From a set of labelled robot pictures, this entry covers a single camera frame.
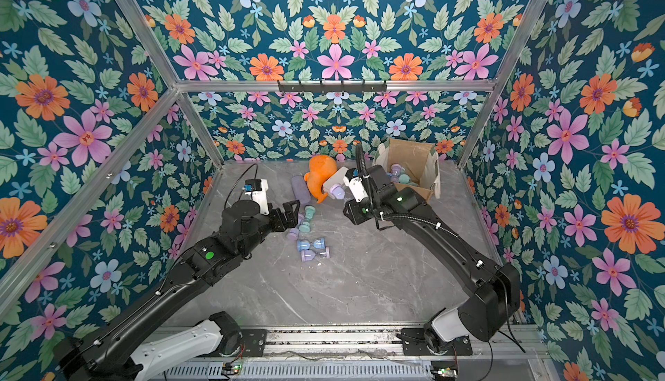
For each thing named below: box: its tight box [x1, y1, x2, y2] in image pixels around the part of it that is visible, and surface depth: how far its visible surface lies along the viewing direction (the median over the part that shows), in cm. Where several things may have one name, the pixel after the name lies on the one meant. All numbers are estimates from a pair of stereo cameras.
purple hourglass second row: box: [300, 246, 330, 263], surface depth 90 cm
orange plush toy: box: [303, 154, 338, 204], surface depth 110 cm
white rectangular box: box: [322, 166, 349, 200], surface depth 110 cm
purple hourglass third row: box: [329, 183, 346, 201], surface depth 78 cm
